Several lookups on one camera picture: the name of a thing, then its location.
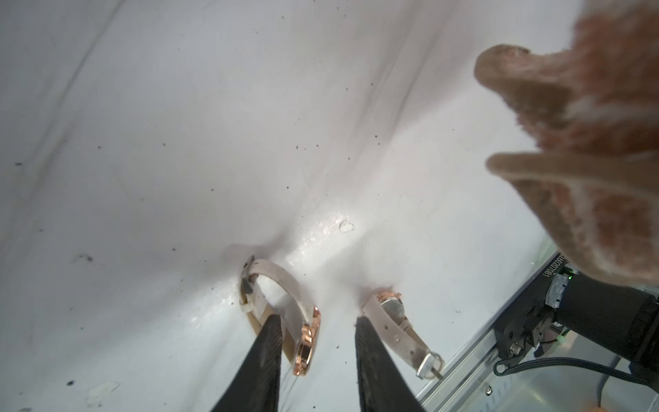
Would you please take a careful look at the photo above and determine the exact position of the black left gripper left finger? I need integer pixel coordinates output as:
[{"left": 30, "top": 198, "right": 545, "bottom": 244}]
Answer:
[{"left": 212, "top": 314, "right": 283, "bottom": 412}]

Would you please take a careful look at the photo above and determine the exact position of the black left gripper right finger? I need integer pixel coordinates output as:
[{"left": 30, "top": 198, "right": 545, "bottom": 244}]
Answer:
[{"left": 355, "top": 316, "right": 424, "bottom": 412}]

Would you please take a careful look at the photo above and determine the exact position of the brown striped cloth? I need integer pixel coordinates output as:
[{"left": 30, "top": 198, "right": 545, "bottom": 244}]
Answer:
[{"left": 474, "top": 1, "right": 658, "bottom": 286}]

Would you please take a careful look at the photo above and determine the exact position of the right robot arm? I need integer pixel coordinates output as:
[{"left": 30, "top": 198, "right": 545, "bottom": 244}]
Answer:
[{"left": 494, "top": 253, "right": 658, "bottom": 391}]

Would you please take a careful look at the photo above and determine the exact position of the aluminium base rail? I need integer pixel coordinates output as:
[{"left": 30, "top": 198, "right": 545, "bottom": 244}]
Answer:
[{"left": 419, "top": 251, "right": 658, "bottom": 411}]

